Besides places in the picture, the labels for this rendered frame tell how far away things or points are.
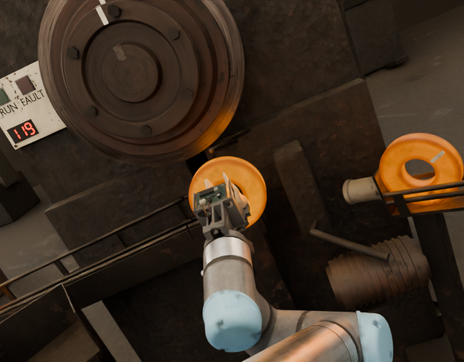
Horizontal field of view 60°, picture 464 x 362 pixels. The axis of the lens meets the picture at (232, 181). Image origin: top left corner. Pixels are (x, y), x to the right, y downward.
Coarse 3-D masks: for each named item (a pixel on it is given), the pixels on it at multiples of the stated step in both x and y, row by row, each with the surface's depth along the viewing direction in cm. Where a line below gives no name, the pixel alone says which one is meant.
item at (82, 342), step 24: (24, 312) 100; (48, 312) 103; (72, 312) 106; (0, 336) 98; (24, 336) 101; (48, 336) 104; (72, 336) 101; (0, 360) 99; (24, 360) 101; (48, 360) 97; (72, 360) 92
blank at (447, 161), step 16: (400, 144) 82; (416, 144) 80; (432, 144) 78; (448, 144) 78; (384, 160) 85; (400, 160) 83; (432, 160) 80; (448, 160) 78; (384, 176) 87; (400, 176) 85; (448, 176) 79; (432, 192) 83
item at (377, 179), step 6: (378, 168) 89; (378, 174) 88; (378, 180) 87; (378, 186) 87; (384, 186) 89; (384, 198) 88; (390, 198) 90; (384, 204) 88; (390, 210) 89; (390, 216) 89
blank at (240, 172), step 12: (204, 168) 79; (216, 168) 79; (228, 168) 78; (240, 168) 78; (252, 168) 79; (192, 180) 80; (204, 180) 80; (216, 180) 79; (240, 180) 79; (252, 180) 79; (192, 192) 81; (252, 192) 80; (264, 192) 80; (192, 204) 81; (252, 204) 81; (264, 204) 81; (252, 216) 82
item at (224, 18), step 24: (216, 0) 86; (48, 24) 88; (48, 48) 90; (240, 48) 89; (48, 72) 92; (240, 72) 91; (48, 96) 94; (240, 96) 93; (72, 120) 96; (216, 120) 95; (96, 144) 98; (192, 144) 98
